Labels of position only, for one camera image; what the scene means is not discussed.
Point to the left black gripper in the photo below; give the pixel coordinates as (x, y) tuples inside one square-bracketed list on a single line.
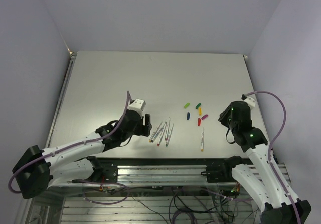
[(144, 129)]

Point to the blue-end white pen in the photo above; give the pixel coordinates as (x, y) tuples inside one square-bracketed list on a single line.
[(158, 132)]

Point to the yellow-end white pen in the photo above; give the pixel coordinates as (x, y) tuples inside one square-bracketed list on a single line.
[(155, 132)]

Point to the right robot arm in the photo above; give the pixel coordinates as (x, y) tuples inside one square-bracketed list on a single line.
[(272, 193)]

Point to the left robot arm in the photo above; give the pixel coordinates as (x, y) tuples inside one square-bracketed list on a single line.
[(104, 138)]

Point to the red-end white pen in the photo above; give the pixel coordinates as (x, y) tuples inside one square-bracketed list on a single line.
[(162, 134)]

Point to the purple-end white pen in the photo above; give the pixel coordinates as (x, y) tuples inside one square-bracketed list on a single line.
[(168, 129)]

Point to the green-end white pen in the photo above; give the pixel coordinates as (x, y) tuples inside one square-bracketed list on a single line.
[(169, 135)]

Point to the orange-end pen on right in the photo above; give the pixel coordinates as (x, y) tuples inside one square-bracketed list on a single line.
[(202, 140)]

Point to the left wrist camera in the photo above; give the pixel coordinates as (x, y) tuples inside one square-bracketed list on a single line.
[(137, 105)]

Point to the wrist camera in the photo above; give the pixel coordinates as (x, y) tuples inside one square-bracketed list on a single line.
[(251, 102), (137, 105)]

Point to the aluminium frame rail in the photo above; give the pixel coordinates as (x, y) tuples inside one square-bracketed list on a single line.
[(127, 175)]

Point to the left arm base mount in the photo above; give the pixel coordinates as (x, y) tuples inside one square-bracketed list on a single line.
[(105, 172)]

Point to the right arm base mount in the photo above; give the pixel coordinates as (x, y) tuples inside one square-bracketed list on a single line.
[(219, 173)]

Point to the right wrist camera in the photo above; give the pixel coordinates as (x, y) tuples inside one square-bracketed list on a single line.
[(251, 102)]

